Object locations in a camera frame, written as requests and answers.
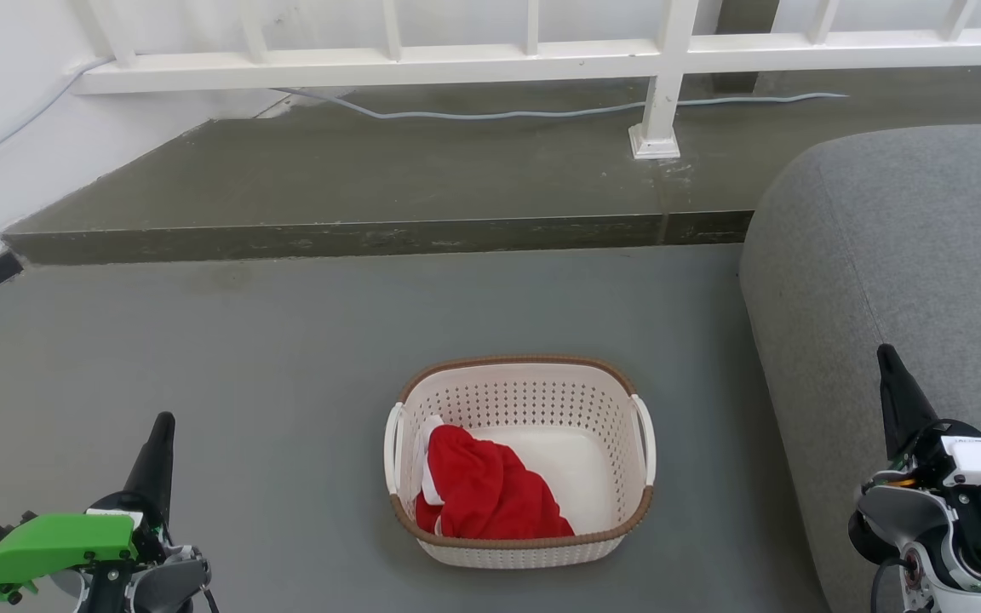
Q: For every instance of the red garment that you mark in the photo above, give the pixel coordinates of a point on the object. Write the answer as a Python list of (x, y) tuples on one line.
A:
[(486, 494)]

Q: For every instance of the cream perforated laundry basket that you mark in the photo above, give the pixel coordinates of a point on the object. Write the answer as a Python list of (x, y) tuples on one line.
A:
[(533, 400)]

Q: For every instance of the grey fabric sofa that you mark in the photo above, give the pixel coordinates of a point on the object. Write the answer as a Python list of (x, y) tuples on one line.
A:
[(899, 281)]

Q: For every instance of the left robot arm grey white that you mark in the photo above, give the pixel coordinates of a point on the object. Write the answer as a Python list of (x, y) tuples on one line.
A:
[(163, 583)]

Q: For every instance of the white metal railing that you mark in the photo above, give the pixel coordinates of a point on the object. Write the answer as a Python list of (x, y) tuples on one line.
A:
[(665, 60)]

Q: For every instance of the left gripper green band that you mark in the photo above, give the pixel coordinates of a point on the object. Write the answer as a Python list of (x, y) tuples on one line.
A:
[(56, 541)]

